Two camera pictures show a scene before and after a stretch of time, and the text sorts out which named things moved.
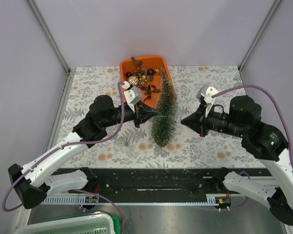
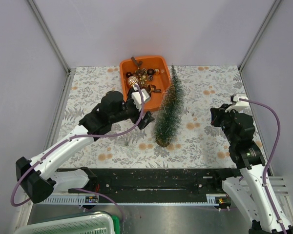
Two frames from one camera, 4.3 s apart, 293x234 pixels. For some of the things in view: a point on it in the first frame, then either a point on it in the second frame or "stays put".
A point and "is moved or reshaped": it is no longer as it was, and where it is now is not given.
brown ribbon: (137, 64) stays put
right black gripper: (197, 121) to (216, 114)
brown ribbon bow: (149, 89) stays put
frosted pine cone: (150, 78) stays put
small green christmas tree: (164, 122) is moved or reshaped
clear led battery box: (122, 142) stays put
